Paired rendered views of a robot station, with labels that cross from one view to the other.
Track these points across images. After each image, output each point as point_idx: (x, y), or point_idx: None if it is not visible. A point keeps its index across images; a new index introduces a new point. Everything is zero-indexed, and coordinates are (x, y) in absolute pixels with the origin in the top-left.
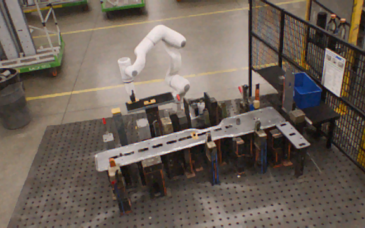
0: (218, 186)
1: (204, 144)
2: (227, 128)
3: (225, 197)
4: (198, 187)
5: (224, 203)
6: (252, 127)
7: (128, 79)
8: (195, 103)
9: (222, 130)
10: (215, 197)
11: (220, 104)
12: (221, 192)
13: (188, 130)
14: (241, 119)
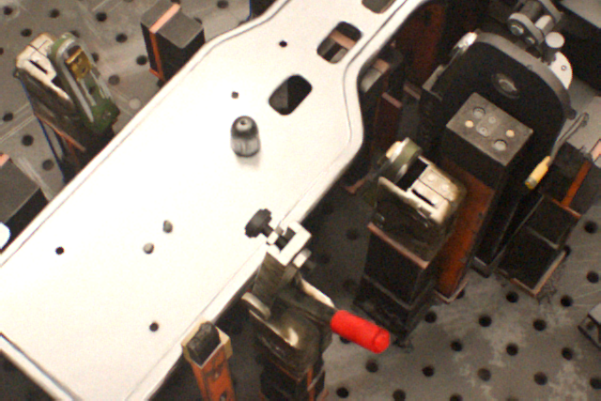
0: (242, 13)
1: (395, 52)
2: (283, 70)
3: None
4: None
5: None
6: (143, 145)
7: None
8: None
9: (305, 48)
10: None
11: (439, 183)
12: None
13: None
14: (252, 191)
